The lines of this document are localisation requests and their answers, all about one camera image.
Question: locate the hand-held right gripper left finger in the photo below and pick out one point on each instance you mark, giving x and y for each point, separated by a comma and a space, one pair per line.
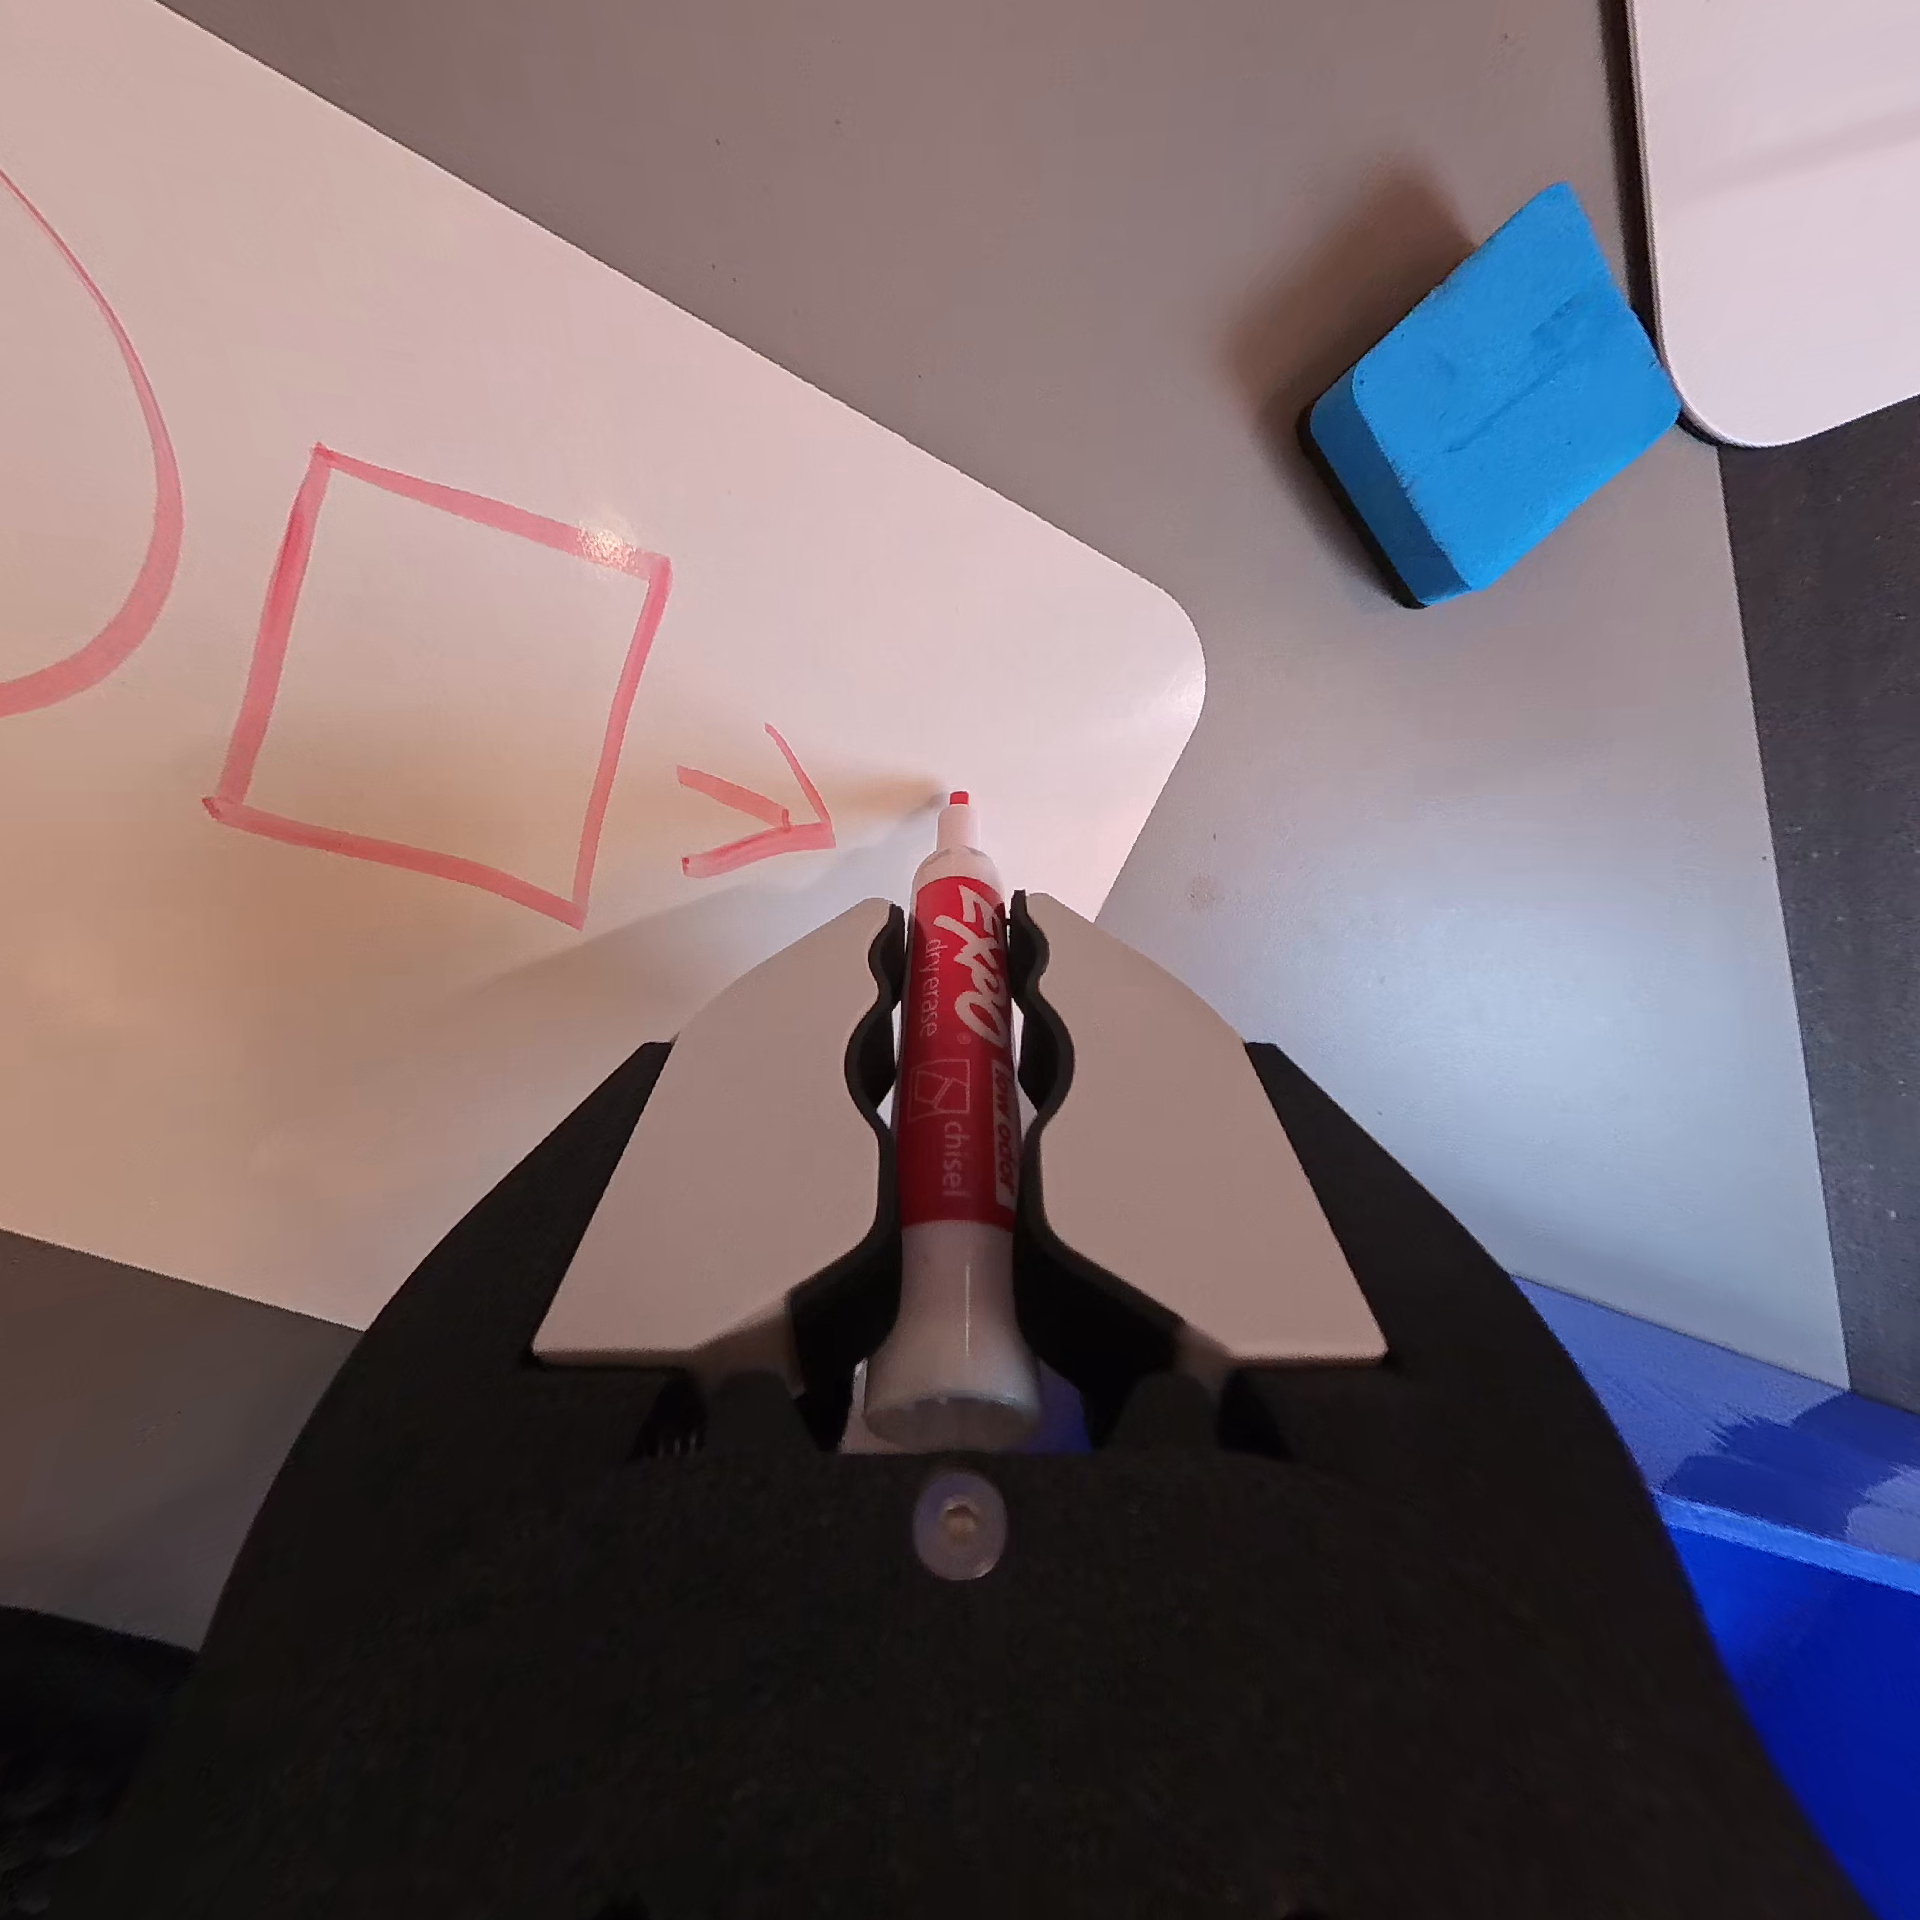
704, 1184

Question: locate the blue plastic bin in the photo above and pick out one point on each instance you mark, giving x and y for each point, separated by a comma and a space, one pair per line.
1770, 1576

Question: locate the white whiteboard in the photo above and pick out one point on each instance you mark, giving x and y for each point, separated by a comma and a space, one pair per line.
781, 571

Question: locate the red dry erase marker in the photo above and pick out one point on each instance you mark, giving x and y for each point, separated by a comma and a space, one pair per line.
953, 1050

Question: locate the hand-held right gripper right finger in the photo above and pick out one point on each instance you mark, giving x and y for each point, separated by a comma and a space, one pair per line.
1184, 1184

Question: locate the blue whiteboard eraser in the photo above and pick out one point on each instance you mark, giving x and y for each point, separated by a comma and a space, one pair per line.
1500, 389

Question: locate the white stand with base plate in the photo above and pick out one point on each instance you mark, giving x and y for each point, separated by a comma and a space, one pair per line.
1785, 195

